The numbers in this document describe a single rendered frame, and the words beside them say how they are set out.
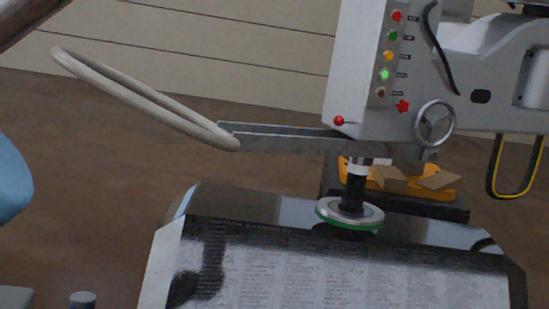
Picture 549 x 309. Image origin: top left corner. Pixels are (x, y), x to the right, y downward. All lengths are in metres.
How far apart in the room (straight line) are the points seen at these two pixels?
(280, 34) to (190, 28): 1.09
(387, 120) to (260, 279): 0.57
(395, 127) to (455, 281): 0.50
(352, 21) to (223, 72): 6.26
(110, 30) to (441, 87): 6.56
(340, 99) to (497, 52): 0.50
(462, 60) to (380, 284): 0.70
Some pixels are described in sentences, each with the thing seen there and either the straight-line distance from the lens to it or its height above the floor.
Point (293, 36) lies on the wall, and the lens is 8.01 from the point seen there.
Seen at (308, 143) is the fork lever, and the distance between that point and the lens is 1.74.
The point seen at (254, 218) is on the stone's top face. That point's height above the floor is 0.80.
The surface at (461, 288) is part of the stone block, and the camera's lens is 1.97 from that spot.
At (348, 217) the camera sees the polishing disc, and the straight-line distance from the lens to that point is 1.89.
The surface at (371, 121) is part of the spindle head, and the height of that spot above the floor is 1.17.
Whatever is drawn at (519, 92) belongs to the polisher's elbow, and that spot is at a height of 1.27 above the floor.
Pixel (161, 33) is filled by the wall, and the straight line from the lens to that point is 8.06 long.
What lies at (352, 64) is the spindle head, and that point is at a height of 1.30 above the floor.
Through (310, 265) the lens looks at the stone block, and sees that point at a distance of 1.86.
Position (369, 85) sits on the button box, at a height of 1.27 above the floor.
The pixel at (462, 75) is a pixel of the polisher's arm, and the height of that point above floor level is 1.32.
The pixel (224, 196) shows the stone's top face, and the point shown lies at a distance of 2.08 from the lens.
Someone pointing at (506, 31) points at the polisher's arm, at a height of 1.46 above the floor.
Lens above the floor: 1.48
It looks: 15 degrees down
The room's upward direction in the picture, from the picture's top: 10 degrees clockwise
